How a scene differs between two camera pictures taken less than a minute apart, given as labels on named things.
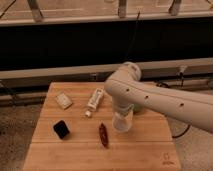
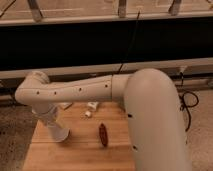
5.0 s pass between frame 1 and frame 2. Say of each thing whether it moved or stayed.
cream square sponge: stayed
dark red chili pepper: stayed
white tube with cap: stayed
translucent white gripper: moved
